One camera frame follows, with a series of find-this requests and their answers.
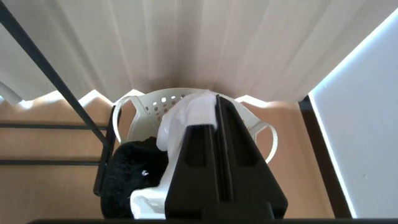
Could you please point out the white laundry basket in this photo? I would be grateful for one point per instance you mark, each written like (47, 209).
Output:
(146, 118)

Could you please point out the white printed t-shirt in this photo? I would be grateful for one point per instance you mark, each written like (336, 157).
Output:
(192, 112)

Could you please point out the beige curtain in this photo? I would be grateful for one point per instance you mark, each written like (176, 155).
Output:
(202, 40)

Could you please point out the black garment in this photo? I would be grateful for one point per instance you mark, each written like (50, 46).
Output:
(130, 174)

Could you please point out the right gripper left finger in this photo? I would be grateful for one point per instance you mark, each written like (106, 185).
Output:
(186, 193)

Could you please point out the black clothes rack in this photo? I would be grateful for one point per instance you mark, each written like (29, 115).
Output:
(46, 70)

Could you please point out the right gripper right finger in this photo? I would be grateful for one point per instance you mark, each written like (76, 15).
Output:
(258, 196)

